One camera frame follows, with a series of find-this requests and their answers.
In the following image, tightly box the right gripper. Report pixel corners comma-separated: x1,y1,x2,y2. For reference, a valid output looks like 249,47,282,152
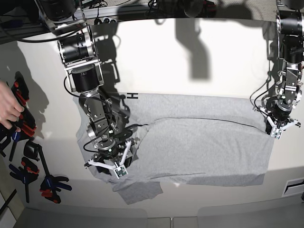
94,140,135,176

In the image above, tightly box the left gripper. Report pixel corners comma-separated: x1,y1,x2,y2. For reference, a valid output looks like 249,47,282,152
265,98,294,135

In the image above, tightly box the grey T-shirt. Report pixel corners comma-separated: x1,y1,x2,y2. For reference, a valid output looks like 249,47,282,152
72,93,274,206

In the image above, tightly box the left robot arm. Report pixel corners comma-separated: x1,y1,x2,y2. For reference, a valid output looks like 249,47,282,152
253,0,304,139

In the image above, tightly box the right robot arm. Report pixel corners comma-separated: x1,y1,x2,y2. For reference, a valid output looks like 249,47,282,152
36,0,133,178

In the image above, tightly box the person's hand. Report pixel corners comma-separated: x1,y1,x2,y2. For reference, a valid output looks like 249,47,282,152
0,81,24,130

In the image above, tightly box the long black bar clamp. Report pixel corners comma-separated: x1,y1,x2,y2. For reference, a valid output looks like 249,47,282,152
24,140,72,204

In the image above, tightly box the white label with black mark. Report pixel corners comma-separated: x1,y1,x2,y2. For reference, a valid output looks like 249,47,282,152
282,178,304,197

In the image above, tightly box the blue orange bar clamp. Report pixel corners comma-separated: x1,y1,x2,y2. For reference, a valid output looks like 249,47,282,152
9,157,39,203
0,72,37,161

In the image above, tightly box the black strip at table corner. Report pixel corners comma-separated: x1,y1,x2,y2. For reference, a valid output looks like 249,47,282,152
0,189,17,216

